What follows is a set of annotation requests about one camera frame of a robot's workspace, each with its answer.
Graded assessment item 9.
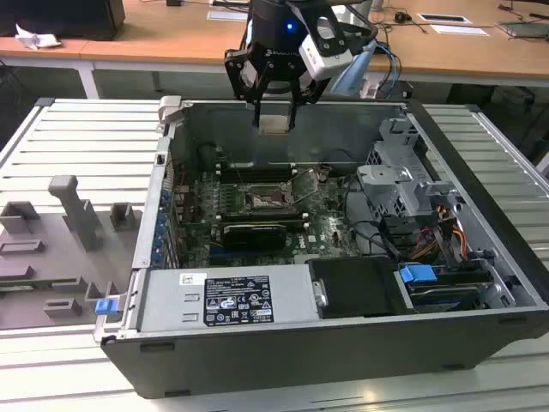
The green motherboard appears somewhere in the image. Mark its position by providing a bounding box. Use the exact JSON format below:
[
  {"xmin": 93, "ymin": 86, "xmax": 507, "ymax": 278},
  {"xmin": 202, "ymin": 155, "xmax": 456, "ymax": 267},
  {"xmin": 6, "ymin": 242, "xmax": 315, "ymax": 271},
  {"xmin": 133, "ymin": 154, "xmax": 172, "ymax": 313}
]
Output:
[{"xmin": 171, "ymin": 165, "xmax": 365, "ymax": 270}]

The orange yellow wire bundle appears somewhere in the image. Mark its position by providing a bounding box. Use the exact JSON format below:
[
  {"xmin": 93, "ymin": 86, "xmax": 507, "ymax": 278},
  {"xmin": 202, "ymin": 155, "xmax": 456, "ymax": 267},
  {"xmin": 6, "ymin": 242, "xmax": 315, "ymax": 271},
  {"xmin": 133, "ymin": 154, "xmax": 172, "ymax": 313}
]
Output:
[{"xmin": 409, "ymin": 205, "xmax": 469, "ymax": 264}]

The grey case latch handle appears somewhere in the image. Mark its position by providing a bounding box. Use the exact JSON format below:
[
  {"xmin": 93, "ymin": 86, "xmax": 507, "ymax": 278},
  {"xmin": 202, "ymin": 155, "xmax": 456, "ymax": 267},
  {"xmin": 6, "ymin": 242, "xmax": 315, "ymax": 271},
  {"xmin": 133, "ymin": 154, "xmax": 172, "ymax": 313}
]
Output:
[{"xmin": 157, "ymin": 94, "xmax": 186, "ymax": 125}]

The CPU socket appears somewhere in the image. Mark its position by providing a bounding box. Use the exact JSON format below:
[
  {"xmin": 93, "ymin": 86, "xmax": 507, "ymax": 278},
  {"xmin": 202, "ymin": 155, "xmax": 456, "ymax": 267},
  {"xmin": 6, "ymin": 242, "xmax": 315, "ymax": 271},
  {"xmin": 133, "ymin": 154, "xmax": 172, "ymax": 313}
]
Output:
[{"xmin": 243, "ymin": 183, "xmax": 298, "ymax": 215}]

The black computer box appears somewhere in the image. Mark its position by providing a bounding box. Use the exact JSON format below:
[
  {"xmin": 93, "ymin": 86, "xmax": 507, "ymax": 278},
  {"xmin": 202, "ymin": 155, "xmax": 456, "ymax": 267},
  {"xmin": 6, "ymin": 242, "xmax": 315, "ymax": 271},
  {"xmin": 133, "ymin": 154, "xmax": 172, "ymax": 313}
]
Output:
[{"xmin": 0, "ymin": 0, "xmax": 127, "ymax": 42}]

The crumpled white paper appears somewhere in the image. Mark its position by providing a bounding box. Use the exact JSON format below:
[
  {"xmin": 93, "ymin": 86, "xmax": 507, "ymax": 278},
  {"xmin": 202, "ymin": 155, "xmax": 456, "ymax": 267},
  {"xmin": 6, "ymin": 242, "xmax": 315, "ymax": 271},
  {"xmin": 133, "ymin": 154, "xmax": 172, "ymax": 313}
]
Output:
[{"xmin": 15, "ymin": 23, "xmax": 62, "ymax": 52}]

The silver metal drive cage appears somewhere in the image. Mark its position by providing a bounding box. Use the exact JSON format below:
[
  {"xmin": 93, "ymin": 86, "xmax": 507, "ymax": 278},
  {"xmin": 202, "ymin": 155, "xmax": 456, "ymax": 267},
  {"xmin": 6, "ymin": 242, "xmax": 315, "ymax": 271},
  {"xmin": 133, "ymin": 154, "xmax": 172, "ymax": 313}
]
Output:
[{"xmin": 355, "ymin": 118, "xmax": 465, "ymax": 225}]

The silver desk cable port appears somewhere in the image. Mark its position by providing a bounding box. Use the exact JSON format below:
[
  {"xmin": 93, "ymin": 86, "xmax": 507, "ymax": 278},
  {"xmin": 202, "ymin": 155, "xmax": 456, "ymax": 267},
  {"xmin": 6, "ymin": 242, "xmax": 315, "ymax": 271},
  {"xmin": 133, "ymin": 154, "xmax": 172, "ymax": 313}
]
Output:
[
  {"xmin": 207, "ymin": 9, "xmax": 250, "ymax": 22},
  {"xmin": 418, "ymin": 12, "xmax": 472, "ymax": 24}
]

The pale blue teach pendant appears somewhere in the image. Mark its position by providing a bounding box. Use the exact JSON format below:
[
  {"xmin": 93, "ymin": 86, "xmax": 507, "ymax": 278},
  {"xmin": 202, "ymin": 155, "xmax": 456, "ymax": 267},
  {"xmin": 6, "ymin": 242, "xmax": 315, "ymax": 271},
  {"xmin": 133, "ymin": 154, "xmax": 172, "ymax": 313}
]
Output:
[{"xmin": 329, "ymin": 40, "xmax": 379, "ymax": 98}]

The black plastic air shroud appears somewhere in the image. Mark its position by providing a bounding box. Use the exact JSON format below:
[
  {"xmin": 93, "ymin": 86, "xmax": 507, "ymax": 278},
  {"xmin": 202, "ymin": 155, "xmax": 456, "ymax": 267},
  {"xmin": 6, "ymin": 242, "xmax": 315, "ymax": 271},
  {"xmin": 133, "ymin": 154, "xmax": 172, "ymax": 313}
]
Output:
[{"xmin": 306, "ymin": 257, "xmax": 415, "ymax": 321}]

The grey power supply unit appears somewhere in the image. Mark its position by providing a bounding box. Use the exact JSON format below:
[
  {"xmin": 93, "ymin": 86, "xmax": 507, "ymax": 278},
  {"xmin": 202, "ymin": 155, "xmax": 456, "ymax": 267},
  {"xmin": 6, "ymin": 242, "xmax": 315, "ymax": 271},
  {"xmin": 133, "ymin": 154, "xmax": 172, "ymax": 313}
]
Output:
[{"xmin": 139, "ymin": 264, "xmax": 323, "ymax": 334}]

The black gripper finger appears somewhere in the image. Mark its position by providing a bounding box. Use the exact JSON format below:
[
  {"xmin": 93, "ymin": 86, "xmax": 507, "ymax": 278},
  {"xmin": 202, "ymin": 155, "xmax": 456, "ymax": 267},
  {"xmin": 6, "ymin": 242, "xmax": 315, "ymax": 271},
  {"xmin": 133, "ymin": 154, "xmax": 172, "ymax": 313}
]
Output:
[
  {"xmin": 285, "ymin": 68, "xmax": 306, "ymax": 130},
  {"xmin": 244, "ymin": 64, "xmax": 272, "ymax": 129}
]

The black graphics card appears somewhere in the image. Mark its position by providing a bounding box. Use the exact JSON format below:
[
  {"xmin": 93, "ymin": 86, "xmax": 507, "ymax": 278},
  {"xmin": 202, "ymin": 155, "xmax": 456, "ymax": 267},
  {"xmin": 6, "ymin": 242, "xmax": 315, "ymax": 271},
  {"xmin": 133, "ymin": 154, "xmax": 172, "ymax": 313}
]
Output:
[{"xmin": 221, "ymin": 222, "xmax": 287, "ymax": 253}]

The grey parts rack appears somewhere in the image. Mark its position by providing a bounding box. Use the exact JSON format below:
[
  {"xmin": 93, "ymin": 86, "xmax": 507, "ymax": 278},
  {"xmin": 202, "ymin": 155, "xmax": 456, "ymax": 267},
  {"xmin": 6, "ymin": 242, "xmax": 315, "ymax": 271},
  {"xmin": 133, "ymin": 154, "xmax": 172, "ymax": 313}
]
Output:
[{"xmin": 0, "ymin": 174, "xmax": 145, "ymax": 331}]

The white paper sheet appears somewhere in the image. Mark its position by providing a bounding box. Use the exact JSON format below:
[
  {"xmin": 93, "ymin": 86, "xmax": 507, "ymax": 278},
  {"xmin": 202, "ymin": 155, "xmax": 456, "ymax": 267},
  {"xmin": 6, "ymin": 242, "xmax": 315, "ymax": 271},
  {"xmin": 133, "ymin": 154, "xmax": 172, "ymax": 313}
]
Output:
[{"xmin": 430, "ymin": 24, "xmax": 493, "ymax": 38}]

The clear plastic tray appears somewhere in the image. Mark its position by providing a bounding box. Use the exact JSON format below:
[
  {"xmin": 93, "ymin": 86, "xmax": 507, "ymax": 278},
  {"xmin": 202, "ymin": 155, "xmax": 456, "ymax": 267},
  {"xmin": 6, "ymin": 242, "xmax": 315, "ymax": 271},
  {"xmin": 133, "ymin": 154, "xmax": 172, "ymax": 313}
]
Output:
[{"xmin": 495, "ymin": 20, "xmax": 549, "ymax": 42}]

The blue cable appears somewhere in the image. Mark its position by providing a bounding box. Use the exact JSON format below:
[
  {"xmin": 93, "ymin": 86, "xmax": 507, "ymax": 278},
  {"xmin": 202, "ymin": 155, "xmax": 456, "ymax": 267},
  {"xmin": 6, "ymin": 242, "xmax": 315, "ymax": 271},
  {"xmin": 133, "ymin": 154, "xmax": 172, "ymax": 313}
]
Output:
[{"xmin": 376, "ymin": 40, "xmax": 403, "ymax": 89}]

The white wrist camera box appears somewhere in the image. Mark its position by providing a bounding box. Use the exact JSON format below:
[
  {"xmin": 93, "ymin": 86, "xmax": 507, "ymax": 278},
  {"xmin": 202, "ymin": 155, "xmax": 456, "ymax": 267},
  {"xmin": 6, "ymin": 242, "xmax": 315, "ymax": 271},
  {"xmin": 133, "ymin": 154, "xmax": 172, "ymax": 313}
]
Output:
[{"xmin": 299, "ymin": 15, "xmax": 355, "ymax": 81}]

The black internal cable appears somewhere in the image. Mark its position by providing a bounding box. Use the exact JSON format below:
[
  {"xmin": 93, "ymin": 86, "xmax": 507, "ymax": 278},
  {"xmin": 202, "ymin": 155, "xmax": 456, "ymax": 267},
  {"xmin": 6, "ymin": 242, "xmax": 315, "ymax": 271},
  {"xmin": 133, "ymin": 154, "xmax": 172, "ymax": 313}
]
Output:
[{"xmin": 346, "ymin": 175, "xmax": 405, "ymax": 259}]

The hard disk in blue carrier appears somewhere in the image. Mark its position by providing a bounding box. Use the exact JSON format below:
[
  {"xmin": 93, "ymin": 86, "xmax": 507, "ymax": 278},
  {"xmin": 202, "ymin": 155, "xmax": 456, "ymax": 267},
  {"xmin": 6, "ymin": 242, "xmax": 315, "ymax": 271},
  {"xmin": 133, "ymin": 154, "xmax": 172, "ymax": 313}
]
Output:
[{"xmin": 397, "ymin": 264, "xmax": 491, "ymax": 313}]

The black open PC case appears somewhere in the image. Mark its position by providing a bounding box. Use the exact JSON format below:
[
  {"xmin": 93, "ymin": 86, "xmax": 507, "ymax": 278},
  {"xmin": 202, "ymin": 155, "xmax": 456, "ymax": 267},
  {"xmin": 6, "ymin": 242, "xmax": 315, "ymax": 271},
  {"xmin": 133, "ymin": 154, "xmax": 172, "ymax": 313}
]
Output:
[{"xmin": 100, "ymin": 96, "xmax": 549, "ymax": 398}]

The blue case latch clip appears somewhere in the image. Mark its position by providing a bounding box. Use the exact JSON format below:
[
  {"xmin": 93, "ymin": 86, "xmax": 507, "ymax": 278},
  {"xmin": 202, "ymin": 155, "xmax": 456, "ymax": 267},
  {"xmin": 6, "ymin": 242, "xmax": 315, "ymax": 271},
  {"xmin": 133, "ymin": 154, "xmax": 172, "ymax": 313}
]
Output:
[{"xmin": 94, "ymin": 298, "xmax": 119, "ymax": 317}]

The black RAM slot bank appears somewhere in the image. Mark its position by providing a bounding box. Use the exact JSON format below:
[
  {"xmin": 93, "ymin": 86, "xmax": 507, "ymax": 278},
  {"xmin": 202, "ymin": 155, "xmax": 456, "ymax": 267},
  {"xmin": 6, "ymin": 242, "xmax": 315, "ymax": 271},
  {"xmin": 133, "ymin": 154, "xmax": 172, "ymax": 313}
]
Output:
[
  {"xmin": 217, "ymin": 165, "xmax": 298, "ymax": 182},
  {"xmin": 215, "ymin": 209, "xmax": 309, "ymax": 229}
]

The silver CPU plate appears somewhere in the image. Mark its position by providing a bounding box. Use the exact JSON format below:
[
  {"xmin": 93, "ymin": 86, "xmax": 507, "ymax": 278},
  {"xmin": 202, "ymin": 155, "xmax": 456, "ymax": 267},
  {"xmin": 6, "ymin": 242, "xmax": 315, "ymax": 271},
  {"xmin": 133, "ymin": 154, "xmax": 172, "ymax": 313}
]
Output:
[{"xmin": 256, "ymin": 113, "xmax": 293, "ymax": 136}]

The wooden desk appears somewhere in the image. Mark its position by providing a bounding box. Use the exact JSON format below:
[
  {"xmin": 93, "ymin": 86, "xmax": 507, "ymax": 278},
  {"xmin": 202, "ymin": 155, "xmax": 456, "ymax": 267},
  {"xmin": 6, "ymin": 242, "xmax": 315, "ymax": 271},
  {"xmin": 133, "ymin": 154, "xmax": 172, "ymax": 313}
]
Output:
[{"xmin": 0, "ymin": 0, "xmax": 549, "ymax": 81}]

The thin metal locking lever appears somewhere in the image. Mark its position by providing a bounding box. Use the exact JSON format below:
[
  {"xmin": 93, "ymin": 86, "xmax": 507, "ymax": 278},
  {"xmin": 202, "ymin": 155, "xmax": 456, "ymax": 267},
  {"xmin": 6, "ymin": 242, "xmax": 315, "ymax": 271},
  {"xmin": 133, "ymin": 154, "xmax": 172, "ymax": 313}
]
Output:
[{"xmin": 234, "ymin": 162, "xmax": 250, "ymax": 197}]

